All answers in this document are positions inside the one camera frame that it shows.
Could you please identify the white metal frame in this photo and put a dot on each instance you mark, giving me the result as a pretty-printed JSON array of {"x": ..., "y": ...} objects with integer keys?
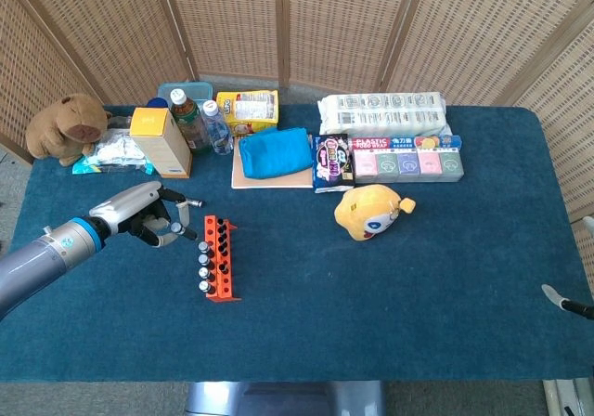
[{"x": 561, "y": 397}]

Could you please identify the yellow snack bag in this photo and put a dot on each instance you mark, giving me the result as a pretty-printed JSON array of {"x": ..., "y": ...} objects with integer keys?
[{"x": 250, "y": 109}]

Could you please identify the plastic food wrap box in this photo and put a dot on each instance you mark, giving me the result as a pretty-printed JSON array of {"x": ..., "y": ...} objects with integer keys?
[{"x": 371, "y": 143}]

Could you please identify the brown capybara plush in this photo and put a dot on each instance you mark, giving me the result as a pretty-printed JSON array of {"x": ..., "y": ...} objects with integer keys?
[{"x": 60, "y": 128}]

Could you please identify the tall yellow cardboard box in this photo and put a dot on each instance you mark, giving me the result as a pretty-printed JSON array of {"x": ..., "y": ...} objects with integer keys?
[{"x": 162, "y": 146}]

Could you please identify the white paper roll pack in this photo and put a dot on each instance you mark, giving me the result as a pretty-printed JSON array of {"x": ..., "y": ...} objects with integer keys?
[{"x": 385, "y": 114}]

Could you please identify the orange battery rack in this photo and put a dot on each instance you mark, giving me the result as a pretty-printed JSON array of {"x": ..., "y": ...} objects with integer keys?
[{"x": 227, "y": 290}]

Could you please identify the blue carpet table cover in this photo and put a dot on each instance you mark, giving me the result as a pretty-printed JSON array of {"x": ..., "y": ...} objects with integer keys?
[{"x": 371, "y": 295}]

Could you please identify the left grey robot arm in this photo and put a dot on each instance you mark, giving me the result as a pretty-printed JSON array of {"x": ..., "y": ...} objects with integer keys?
[{"x": 37, "y": 258}]

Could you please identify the blue lidded plastic container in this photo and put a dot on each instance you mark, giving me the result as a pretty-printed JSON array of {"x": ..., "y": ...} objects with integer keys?
[{"x": 195, "y": 91}]

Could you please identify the silver wet wipes pack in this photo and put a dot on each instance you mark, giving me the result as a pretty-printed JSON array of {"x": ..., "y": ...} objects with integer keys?
[{"x": 116, "y": 151}]

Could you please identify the beige flat board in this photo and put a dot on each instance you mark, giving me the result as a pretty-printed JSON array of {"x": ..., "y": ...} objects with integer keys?
[{"x": 274, "y": 183}]

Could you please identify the yellow plush toy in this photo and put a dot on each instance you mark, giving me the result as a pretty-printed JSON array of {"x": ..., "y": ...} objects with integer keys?
[{"x": 366, "y": 211}]

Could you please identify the dark purple pad pack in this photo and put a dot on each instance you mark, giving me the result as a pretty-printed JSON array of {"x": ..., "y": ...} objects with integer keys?
[{"x": 331, "y": 160}]

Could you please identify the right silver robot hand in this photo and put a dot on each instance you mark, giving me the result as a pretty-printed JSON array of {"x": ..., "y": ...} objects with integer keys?
[{"x": 575, "y": 305}]

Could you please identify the green tea bottle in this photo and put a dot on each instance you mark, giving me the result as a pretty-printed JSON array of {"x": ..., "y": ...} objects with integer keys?
[{"x": 190, "y": 123}]

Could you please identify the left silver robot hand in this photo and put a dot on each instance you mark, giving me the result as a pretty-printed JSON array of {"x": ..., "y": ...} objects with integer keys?
[{"x": 134, "y": 202}]

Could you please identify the folded blue cloth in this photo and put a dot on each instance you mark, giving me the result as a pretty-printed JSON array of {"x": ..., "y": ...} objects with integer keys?
[{"x": 274, "y": 153}]

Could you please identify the clear water bottle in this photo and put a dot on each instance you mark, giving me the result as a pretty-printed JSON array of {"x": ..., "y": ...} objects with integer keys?
[{"x": 218, "y": 130}]

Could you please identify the grey robot torso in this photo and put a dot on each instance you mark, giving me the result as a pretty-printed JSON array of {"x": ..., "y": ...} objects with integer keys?
[{"x": 278, "y": 399}]

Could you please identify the woven rattan folding screen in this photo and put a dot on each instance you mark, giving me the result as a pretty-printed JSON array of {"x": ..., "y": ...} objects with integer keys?
[{"x": 325, "y": 26}]

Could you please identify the round blue cap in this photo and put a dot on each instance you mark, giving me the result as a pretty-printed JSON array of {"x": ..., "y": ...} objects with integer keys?
[{"x": 158, "y": 103}]

